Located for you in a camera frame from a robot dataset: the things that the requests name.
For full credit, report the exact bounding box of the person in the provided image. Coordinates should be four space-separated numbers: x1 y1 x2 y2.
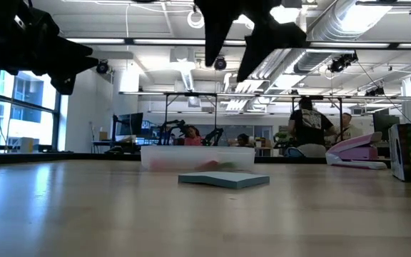
183 124 203 147
235 132 252 148
286 96 335 158
333 111 364 144

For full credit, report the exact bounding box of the black computer monitor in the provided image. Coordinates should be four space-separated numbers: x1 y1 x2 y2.
372 112 402 143
115 111 145 137

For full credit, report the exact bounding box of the black ceiling mounted device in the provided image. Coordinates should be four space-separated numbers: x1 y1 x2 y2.
328 51 360 74

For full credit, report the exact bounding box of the black overhead beam with lights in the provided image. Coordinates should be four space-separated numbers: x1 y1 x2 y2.
64 35 411 51

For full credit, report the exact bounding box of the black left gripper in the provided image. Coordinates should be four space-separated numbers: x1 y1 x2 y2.
0 0 100 96

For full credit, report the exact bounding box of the blue sticky note pad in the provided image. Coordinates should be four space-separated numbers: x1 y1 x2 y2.
177 171 271 190

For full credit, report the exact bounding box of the pink stapler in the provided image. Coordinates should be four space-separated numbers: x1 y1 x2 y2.
325 131 389 171

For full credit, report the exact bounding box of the clear plastic storage box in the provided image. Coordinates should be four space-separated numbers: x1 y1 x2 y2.
139 145 256 172

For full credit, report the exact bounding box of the dark marker box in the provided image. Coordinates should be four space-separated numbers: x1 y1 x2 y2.
387 121 411 183

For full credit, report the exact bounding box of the black aluminium table frame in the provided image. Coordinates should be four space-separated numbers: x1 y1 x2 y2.
0 67 411 166

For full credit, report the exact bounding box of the black background station frame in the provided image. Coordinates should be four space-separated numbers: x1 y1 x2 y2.
163 91 345 151

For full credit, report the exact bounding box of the silver ventilation duct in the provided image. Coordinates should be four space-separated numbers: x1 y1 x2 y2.
292 0 395 75

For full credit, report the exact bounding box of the black hanging ceiling camera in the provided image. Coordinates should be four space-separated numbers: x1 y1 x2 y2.
213 56 228 71
96 59 111 75

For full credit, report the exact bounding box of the large window with frame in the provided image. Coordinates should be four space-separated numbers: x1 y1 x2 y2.
0 67 65 153

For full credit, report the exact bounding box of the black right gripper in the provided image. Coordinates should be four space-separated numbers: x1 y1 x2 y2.
193 0 309 84

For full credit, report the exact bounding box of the white coiled cable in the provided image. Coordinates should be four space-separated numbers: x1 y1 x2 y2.
186 9 206 30

